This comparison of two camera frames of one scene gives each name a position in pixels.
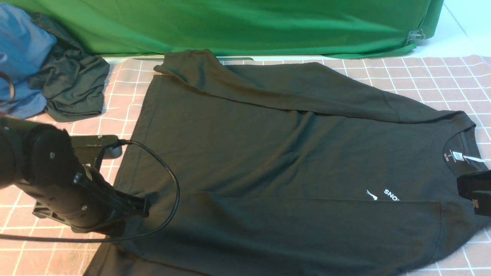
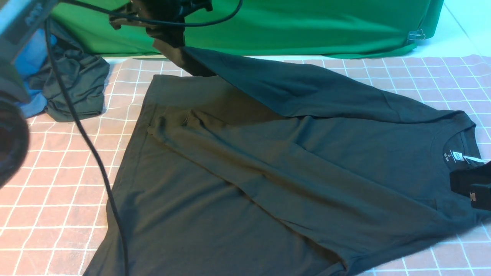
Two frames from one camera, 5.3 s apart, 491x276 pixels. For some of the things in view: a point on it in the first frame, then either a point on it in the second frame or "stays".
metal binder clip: [413, 35] stays
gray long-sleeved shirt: [289, 168] stays
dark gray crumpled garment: [73, 82] stays
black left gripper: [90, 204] → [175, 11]
